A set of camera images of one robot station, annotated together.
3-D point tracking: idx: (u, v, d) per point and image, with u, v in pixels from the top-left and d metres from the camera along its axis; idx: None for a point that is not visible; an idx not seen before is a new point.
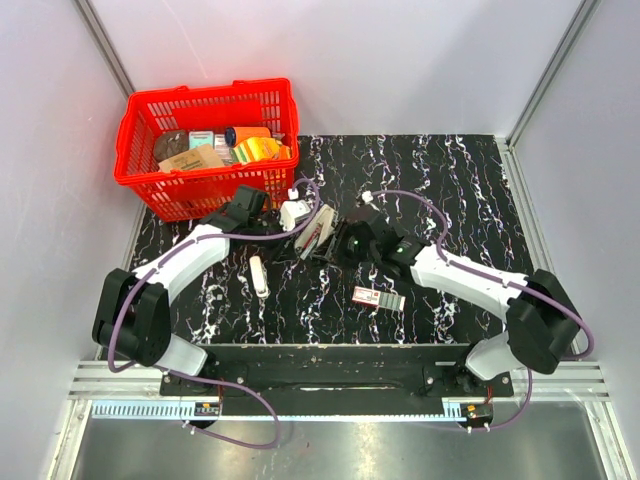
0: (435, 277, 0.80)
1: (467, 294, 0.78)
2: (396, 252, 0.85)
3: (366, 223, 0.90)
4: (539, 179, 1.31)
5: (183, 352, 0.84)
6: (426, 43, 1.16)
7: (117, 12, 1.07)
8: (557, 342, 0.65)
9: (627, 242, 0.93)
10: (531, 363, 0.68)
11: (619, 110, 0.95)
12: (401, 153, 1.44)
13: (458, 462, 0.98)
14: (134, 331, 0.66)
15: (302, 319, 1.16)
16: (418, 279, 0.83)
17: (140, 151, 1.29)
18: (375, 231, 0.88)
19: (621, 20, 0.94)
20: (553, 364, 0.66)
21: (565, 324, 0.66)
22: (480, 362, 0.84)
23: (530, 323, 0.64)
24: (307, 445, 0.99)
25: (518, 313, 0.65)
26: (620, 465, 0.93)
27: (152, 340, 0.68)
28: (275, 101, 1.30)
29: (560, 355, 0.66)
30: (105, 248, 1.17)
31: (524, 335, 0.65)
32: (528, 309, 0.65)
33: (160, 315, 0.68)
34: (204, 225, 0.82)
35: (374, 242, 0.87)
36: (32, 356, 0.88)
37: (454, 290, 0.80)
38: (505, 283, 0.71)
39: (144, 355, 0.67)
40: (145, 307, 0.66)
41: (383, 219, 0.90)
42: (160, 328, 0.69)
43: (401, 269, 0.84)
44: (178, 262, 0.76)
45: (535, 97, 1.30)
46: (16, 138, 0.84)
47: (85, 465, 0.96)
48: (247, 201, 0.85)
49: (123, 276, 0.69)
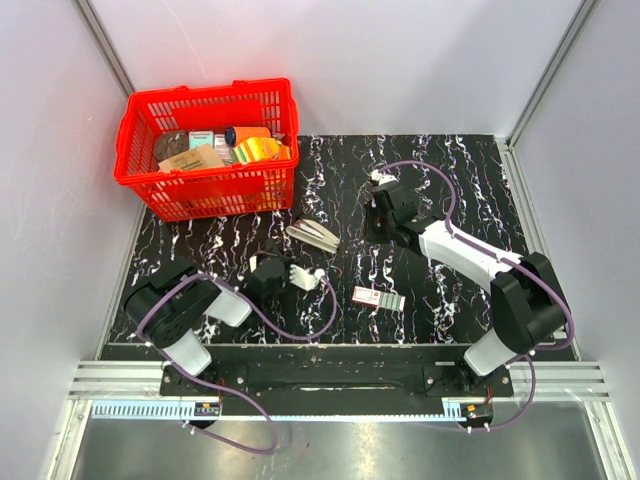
0: (438, 247, 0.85)
1: (465, 266, 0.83)
2: (411, 221, 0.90)
3: (387, 193, 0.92)
4: (539, 180, 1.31)
5: (192, 347, 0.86)
6: (426, 42, 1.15)
7: (117, 11, 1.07)
8: (539, 325, 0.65)
9: (627, 240, 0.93)
10: (512, 343, 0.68)
11: (620, 109, 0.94)
12: (402, 153, 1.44)
13: (458, 462, 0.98)
14: (173, 306, 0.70)
15: (302, 319, 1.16)
16: (424, 249, 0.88)
17: (140, 151, 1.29)
18: (394, 202, 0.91)
19: (621, 20, 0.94)
20: (529, 344, 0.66)
21: (551, 310, 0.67)
22: (477, 355, 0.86)
23: (512, 296, 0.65)
24: (307, 445, 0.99)
25: (502, 284, 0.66)
26: (620, 465, 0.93)
27: (179, 324, 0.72)
28: (275, 101, 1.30)
29: (539, 339, 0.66)
30: (105, 248, 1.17)
31: (505, 307, 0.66)
32: (514, 284, 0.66)
33: (200, 309, 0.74)
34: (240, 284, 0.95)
35: (391, 211, 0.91)
36: (32, 357, 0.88)
37: (454, 262, 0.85)
38: (499, 258, 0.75)
39: (161, 335, 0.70)
40: (194, 294, 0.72)
41: (403, 193, 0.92)
42: (189, 322, 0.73)
43: (411, 239, 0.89)
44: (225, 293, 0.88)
45: (535, 97, 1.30)
46: (15, 137, 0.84)
47: (85, 465, 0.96)
48: (257, 285, 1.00)
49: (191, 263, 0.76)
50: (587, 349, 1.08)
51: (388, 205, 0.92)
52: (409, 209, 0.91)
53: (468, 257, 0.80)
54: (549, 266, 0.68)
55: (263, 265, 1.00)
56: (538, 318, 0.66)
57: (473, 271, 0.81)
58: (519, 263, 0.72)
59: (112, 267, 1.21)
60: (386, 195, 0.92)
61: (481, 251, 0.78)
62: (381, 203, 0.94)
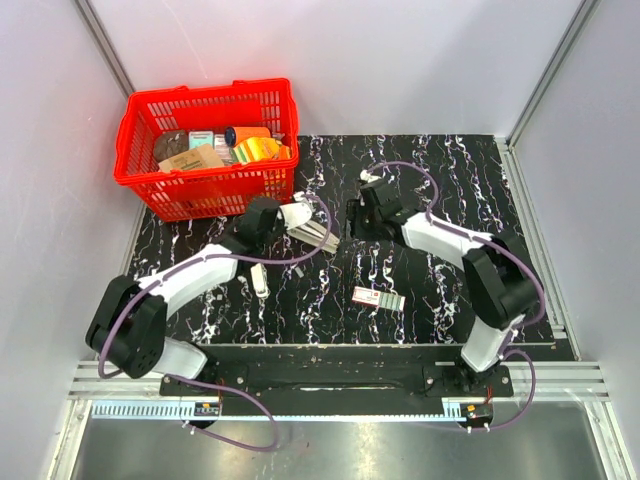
0: (419, 235, 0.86)
1: (444, 252, 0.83)
2: (395, 215, 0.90)
3: (373, 189, 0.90)
4: (539, 180, 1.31)
5: (179, 356, 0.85)
6: (425, 43, 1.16)
7: (117, 12, 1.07)
8: (512, 298, 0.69)
9: (627, 240, 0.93)
10: (489, 318, 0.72)
11: (619, 109, 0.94)
12: (401, 153, 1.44)
13: (458, 462, 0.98)
14: (128, 338, 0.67)
15: (302, 319, 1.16)
16: (408, 240, 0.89)
17: (140, 151, 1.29)
18: (380, 198, 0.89)
19: (621, 20, 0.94)
20: (504, 319, 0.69)
21: (525, 284, 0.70)
22: (471, 349, 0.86)
23: (482, 269, 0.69)
24: (307, 444, 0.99)
25: (473, 258, 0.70)
26: (619, 465, 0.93)
27: (144, 352, 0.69)
28: (275, 101, 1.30)
29: (514, 314, 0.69)
30: (105, 248, 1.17)
31: (477, 281, 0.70)
32: (483, 258, 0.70)
33: (156, 328, 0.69)
34: (215, 244, 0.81)
35: (377, 207, 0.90)
36: (32, 356, 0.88)
37: (437, 250, 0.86)
38: (471, 236, 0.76)
39: (133, 366, 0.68)
40: (141, 319, 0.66)
41: (390, 188, 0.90)
42: (154, 342, 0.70)
43: (396, 232, 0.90)
44: (184, 279, 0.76)
45: (535, 98, 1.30)
46: (16, 138, 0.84)
47: (85, 465, 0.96)
48: (257, 222, 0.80)
49: (127, 284, 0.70)
50: (587, 349, 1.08)
51: (374, 202, 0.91)
52: (395, 204, 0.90)
53: (445, 240, 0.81)
54: (518, 241, 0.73)
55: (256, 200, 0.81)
56: (512, 292, 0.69)
57: (451, 254, 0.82)
58: (490, 240, 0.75)
59: (112, 267, 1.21)
60: (371, 191, 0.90)
61: (454, 232, 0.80)
62: (368, 198, 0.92)
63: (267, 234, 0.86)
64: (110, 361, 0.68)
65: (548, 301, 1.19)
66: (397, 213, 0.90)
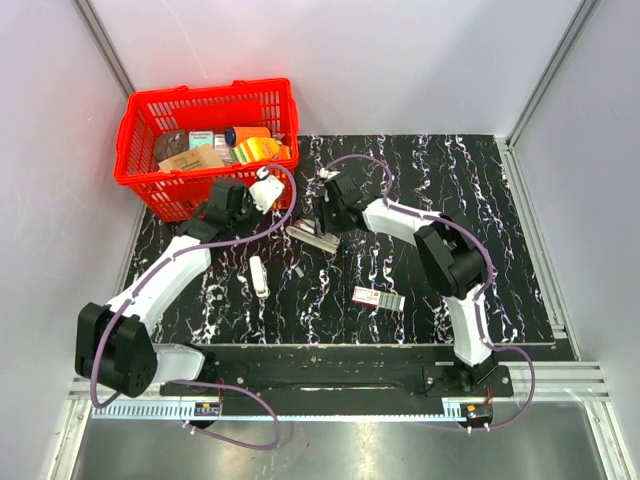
0: (379, 220, 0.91)
1: (401, 232, 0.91)
2: (356, 203, 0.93)
3: (334, 182, 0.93)
4: (539, 180, 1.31)
5: (174, 361, 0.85)
6: (426, 43, 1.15)
7: (117, 12, 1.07)
8: (460, 270, 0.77)
9: (627, 240, 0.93)
10: (441, 287, 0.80)
11: (619, 109, 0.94)
12: (401, 153, 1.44)
13: (458, 462, 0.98)
14: (115, 361, 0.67)
15: (302, 319, 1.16)
16: (369, 225, 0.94)
17: (140, 151, 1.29)
18: (342, 189, 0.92)
19: (621, 21, 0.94)
20: (454, 288, 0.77)
21: (471, 256, 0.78)
22: (458, 341, 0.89)
23: (431, 241, 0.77)
24: (307, 444, 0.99)
25: (422, 233, 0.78)
26: (619, 465, 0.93)
27: (136, 372, 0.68)
28: (275, 101, 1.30)
29: (463, 283, 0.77)
30: (105, 249, 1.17)
31: (428, 254, 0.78)
32: (432, 232, 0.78)
33: (139, 348, 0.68)
34: (180, 238, 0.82)
35: (340, 198, 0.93)
36: (32, 356, 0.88)
37: (395, 233, 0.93)
38: (422, 216, 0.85)
39: (129, 385, 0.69)
40: (121, 344, 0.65)
41: (350, 178, 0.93)
42: (143, 359, 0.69)
43: (359, 218, 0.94)
44: (155, 289, 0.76)
45: (535, 98, 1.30)
46: (16, 137, 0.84)
47: (85, 465, 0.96)
48: (224, 201, 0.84)
49: (99, 312, 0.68)
50: (587, 349, 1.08)
51: (337, 194, 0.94)
52: (357, 193, 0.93)
53: (400, 222, 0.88)
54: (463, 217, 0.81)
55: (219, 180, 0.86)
56: (460, 264, 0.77)
57: (406, 234, 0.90)
58: (439, 217, 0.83)
59: (112, 267, 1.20)
60: (334, 183, 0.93)
61: (408, 212, 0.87)
62: (332, 192, 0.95)
63: (238, 219, 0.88)
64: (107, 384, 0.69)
65: (548, 301, 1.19)
66: (357, 202, 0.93)
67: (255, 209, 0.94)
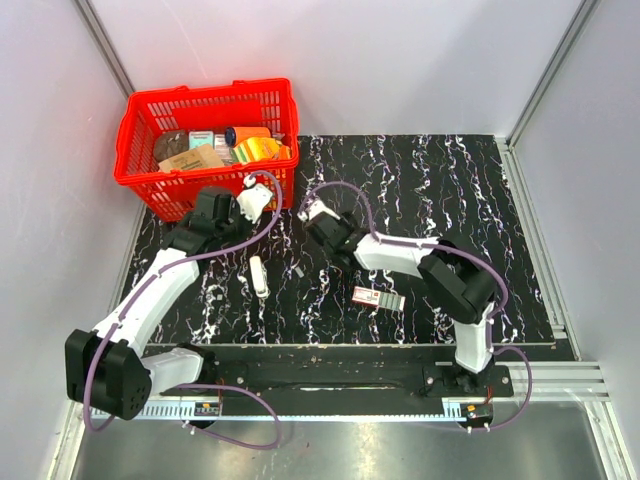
0: (374, 258, 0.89)
1: (400, 265, 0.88)
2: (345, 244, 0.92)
3: (317, 226, 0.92)
4: (539, 179, 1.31)
5: (172, 370, 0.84)
6: (425, 42, 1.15)
7: (117, 12, 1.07)
8: (474, 292, 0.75)
9: (627, 240, 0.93)
10: (458, 315, 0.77)
11: (619, 110, 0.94)
12: (401, 153, 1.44)
13: (457, 462, 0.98)
14: (107, 385, 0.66)
15: (302, 319, 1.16)
16: (364, 263, 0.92)
17: (140, 151, 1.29)
18: (326, 232, 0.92)
19: (620, 21, 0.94)
20: (473, 313, 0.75)
21: (481, 277, 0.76)
22: (463, 351, 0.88)
23: (438, 272, 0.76)
24: (307, 445, 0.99)
25: (428, 266, 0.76)
26: (619, 465, 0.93)
27: (130, 396, 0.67)
28: (275, 101, 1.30)
29: (479, 306, 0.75)
30: (105, 250, 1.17)
31: (438, 285, 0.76)
32: (437, 263, 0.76)
33: (133, 370, 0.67)
34: (165, 251, 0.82)
35: (326, 240, 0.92)
36: (32, 356, 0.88)
37: (391, 265, 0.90)
38: (420, 245, 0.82)
39: (124, 409, 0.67)
40: (112, 368, 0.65)
41: (332, 219, 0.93)
42: (138, 380, 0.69)
43: (351, 259, 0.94)
44: (143, 310, 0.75)
45: (535, 98, 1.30)
46: (15, 137, 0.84)
47: (85, 465, 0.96)
48: (210, 208, 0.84)
49: (86, 338, 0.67)
50: (587, 349, 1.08)
51: (321, 236, 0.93)
52: (342, 232, 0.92)
53: (395, 255, 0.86)
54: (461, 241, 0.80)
55: (204, 189, 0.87)
56: (472, 287, 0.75)
57: (405, 266, 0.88)
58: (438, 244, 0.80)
59: (112, 268, 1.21)
60: (317, 227, 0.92)
61: (402, 244, 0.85)
62: (315, 235, 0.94)
63: (225, 228, 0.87)
64: (102, 408, 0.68)
65: (548, 301, 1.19)
66: (345, 241, 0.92)
67: (245, 219, 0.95)
